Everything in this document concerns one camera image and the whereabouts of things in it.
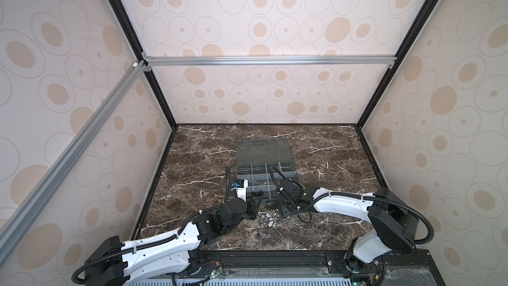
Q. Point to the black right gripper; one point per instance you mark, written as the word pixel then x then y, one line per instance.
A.
pixel 284 212

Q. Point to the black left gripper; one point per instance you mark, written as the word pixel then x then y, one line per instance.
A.
pixel 252 210

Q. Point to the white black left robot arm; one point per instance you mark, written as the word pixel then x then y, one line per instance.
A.
pixel 115 262

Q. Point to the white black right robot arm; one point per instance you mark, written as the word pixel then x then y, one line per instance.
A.
pixel 396 227

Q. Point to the clear plastic organizer box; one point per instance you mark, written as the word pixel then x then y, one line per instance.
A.
pixel 254 159

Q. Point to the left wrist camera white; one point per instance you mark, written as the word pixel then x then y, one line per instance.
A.
pixel 240 189

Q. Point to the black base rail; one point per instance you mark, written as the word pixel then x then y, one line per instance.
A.
pixel 302 268

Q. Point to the horizontal aluminium frame bar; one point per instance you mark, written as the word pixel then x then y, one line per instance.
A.
pixel 270 60

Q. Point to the diagonal aluminium frame bar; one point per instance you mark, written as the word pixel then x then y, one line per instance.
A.
pixel 34 204

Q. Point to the black left corner post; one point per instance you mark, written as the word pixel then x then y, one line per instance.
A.
pixel 133 41

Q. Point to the black corner post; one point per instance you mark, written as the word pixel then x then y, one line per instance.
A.
pixel 414 31
pixel 133 41

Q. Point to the black right corner post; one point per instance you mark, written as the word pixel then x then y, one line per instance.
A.
pixel 414 31

